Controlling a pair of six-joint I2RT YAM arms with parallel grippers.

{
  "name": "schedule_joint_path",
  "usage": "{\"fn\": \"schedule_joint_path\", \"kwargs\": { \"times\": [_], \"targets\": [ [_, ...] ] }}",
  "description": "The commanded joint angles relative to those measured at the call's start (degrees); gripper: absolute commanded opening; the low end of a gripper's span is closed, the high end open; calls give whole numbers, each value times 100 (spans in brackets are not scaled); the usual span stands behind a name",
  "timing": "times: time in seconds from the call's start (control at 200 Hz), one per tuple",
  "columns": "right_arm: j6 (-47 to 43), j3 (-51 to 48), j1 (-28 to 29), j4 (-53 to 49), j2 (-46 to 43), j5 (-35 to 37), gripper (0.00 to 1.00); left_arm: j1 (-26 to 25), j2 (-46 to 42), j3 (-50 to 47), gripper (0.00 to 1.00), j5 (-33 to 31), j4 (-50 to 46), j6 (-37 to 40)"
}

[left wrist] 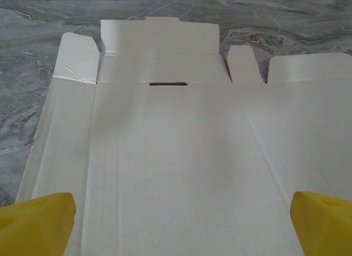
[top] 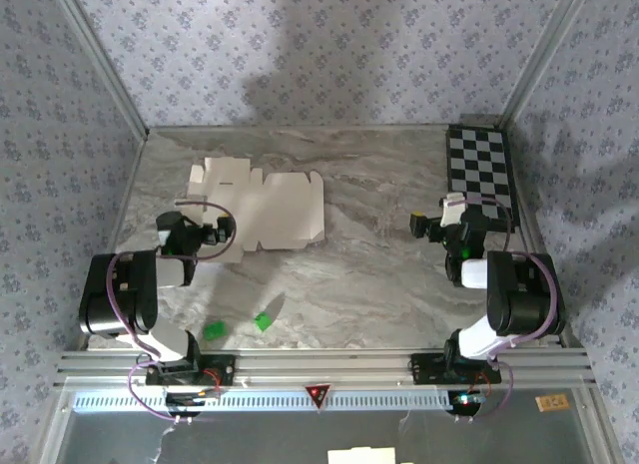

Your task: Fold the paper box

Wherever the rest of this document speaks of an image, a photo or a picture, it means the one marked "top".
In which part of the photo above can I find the white lilac cardboard box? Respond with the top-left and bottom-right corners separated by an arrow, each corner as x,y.
185,157 -> 326,264

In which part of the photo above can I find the black grey checkerboard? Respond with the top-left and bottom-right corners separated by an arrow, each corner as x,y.
445,124 -> 520,233

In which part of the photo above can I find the black controller board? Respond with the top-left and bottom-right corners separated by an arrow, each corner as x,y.
165,391 -> 222,411

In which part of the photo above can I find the controller board with lights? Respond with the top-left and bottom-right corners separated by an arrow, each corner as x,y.
447,391 -> 489,410

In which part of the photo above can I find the red triangle button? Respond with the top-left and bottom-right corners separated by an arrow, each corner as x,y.
305,383 -> 332,412

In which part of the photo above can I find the orange label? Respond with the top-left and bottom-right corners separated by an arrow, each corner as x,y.
535,393 -> 571,413

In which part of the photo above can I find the white paper sheet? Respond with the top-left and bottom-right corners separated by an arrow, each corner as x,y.
326,447 -> 397,464

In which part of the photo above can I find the aluminium table side rail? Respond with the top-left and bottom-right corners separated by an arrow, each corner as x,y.
511,129 -> 575,348
77,132 -> 151,350

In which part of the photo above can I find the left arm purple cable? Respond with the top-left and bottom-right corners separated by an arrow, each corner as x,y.
107,199 -> 239,425

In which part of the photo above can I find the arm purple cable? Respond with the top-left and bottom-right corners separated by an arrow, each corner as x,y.
107,199 -> 239,425
456,194 -> 558,425

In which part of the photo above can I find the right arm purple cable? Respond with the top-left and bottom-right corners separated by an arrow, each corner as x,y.
456,194 -> 558,425

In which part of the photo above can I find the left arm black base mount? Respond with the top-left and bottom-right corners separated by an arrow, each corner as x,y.
145,353 -> 237,387

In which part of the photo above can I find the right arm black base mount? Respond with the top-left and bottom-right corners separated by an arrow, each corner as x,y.
409,352 -> 502,385

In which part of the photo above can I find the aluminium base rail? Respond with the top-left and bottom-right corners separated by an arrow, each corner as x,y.
54,350 -> 598,389

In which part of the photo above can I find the slotted grey cable duct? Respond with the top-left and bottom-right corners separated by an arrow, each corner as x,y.
73,389 -> 453,412

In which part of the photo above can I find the aluminium frame post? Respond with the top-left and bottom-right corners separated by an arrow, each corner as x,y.
49,0 -> 151,139
498,0 -> 596,131

